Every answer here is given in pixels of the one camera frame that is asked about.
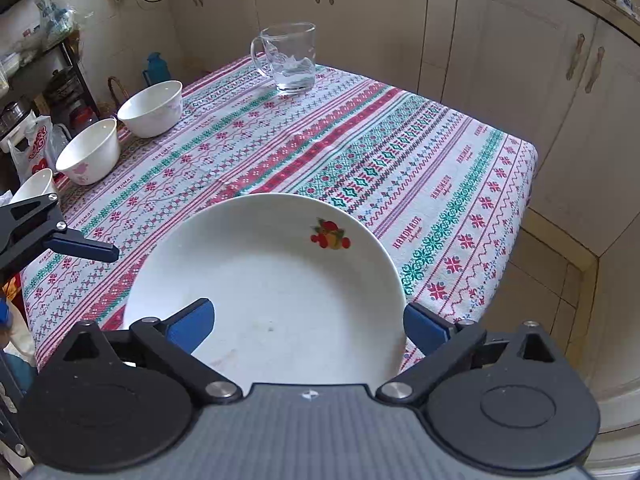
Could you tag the red jar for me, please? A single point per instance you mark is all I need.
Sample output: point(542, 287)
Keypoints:
point(82, 119)

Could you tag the red green patterned tablecloth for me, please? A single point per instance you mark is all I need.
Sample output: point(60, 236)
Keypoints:
point(400, 170)

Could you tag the black lidded pot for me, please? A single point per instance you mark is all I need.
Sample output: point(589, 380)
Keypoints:
point(62, 87)

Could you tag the white plate fruit print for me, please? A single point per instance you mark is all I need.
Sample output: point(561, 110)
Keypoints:
point(280, 285)

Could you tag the white bowl pink floral print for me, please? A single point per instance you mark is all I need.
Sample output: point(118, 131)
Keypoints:
point(32, 185)
point(150, 115)
point(90, 160)

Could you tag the white red plastic bag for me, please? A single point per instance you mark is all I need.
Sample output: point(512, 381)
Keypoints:
point(35, 147)

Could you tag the steel cooking pot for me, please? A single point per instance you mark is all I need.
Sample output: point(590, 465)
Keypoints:
point(15, 115)

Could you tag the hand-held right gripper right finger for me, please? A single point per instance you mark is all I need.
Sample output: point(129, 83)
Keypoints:
point(427, 330)

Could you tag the clear plastic bag blue print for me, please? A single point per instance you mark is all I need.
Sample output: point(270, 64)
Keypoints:
point(55, 7)

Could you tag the blue thermos flask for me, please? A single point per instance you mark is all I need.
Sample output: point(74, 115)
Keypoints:
point(155, 70)

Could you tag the black shelf rack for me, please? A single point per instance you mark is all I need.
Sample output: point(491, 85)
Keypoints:
point(75, 67)

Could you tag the clear glass mug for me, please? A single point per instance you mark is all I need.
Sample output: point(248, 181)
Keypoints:
point(295, 60)

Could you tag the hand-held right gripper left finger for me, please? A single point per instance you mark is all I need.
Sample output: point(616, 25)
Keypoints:
point(192, 325)

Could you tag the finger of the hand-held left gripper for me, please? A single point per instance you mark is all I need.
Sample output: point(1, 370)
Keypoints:
point(85, 249)
point(12, 440)

